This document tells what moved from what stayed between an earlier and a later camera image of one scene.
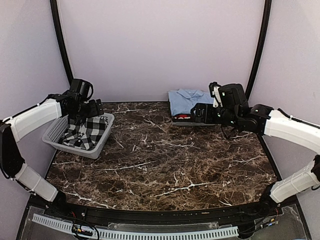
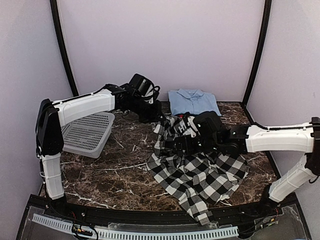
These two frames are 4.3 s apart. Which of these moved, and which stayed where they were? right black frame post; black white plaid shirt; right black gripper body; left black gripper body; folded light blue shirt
Moved: black white plaid shirt; right black gripper body; left black gripper body
Stayed: right black frame post; folded light blue shirt
